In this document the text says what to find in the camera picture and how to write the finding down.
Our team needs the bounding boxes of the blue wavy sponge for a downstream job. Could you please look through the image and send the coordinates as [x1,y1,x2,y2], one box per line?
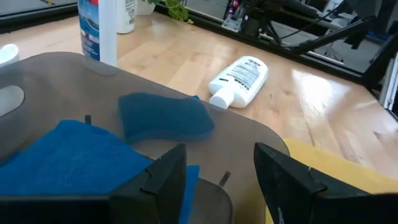
[118,92,216,144]
[0,119,200,224]

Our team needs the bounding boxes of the green leafy plant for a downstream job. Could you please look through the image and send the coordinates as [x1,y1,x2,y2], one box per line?
[136,0,194,25]

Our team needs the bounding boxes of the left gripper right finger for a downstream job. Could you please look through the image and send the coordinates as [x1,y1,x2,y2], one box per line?
[253,142,398,224]

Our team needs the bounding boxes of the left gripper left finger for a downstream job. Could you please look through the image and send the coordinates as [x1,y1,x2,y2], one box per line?
[0,142,188,224]

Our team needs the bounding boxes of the white cleaner bottle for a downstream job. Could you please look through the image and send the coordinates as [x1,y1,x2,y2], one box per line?
[116,0,137,34]
[208,55,269,110]
[77,0,118,68]

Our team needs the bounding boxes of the silver mounting bracket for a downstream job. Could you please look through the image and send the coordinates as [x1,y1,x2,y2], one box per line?
[222,12,243,32]

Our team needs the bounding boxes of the yellow translucent plastic bin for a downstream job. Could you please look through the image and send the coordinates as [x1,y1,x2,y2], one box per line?
[264,138,398,224]

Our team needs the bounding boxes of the silver aluminium rail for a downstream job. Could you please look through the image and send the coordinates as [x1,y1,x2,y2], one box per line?
[381,52,398,110]

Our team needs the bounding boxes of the grey translucent plastic bin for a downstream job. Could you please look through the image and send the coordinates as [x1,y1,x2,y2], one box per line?
[0,51,290,224]

